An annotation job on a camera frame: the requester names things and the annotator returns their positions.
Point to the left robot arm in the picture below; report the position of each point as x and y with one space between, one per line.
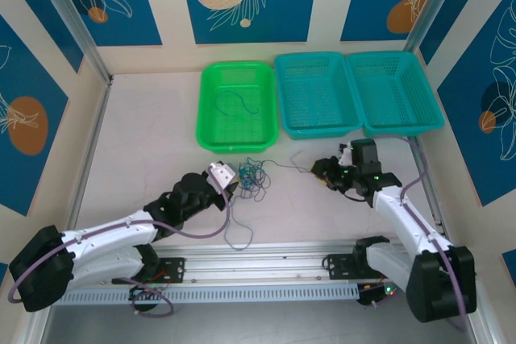
109 239

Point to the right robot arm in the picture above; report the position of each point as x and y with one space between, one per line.
403 215

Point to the green plastic basket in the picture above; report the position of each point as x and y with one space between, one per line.
238 126

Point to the teal plastic basket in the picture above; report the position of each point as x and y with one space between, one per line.
318 94
395 90

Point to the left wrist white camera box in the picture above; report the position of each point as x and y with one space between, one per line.
221 172

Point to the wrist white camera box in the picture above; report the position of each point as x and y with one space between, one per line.
346 156
221 172

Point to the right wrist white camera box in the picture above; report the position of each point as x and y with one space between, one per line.
346 156

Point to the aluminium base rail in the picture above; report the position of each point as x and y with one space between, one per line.
250 261

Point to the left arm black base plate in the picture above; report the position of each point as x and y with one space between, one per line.
173 269

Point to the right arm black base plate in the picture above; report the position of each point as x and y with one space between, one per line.
340 266

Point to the aluminium corner post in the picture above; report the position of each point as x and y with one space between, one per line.
76 26
429 5

